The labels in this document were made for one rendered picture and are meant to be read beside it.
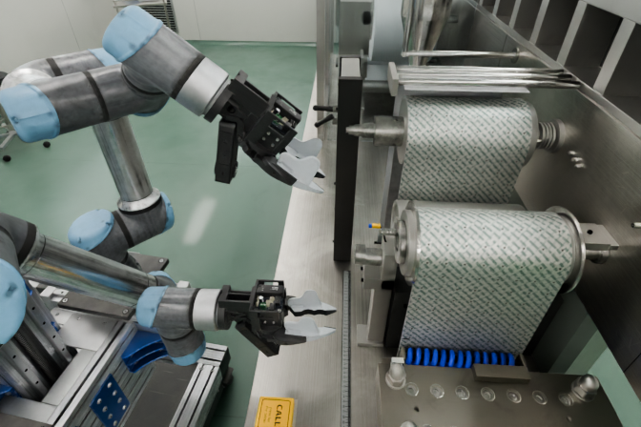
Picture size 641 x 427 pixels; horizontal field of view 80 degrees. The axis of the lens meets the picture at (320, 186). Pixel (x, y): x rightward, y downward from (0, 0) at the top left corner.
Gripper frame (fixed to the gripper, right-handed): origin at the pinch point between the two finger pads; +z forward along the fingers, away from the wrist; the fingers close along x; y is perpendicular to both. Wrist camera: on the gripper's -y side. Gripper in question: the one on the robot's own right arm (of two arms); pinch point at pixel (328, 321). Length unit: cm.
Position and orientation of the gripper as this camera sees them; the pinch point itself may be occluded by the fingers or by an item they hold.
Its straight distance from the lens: 76.2
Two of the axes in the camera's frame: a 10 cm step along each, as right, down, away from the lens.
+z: 10.0, 0.3, -0.5
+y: 0.0, -8.1, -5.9
